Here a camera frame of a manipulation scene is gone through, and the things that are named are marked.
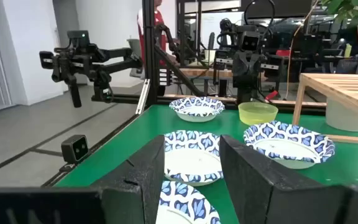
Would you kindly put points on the yellow-green bottle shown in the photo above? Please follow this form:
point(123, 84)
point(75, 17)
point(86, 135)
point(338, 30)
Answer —
point(347, 51)

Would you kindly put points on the black table-level camera box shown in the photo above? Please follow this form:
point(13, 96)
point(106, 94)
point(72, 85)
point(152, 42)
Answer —
point(75, 149)

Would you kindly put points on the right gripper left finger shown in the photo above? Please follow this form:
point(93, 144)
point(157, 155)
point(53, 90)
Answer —
point(141, 186)

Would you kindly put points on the white board panel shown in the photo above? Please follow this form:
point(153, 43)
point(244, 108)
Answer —
point(213, 25)

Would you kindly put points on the wooden workbench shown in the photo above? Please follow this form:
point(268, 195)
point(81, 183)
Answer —
point(204, 73)

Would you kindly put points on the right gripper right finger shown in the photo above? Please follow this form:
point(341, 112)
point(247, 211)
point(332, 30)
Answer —
point(259, 193)

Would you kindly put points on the silver aluminium rail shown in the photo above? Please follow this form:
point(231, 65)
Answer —
point(143, 96)

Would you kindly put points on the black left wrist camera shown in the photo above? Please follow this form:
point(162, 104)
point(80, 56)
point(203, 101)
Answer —
point(250, 42)

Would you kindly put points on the white plant pot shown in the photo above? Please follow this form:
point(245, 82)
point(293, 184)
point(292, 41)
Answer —
point(343, 119)

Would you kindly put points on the wooden slatted shelf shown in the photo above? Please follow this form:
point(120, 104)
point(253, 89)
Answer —
point(353, 90)

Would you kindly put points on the small red item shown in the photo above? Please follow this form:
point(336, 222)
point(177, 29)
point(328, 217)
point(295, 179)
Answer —
point(272, 95)

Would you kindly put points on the yellow plastic bowl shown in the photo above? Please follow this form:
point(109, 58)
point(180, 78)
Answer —
point(256, 113)

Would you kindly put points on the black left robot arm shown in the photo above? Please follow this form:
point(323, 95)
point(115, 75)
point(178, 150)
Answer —
point(244, 93)

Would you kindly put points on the person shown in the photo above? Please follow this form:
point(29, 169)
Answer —
point(159, 21)

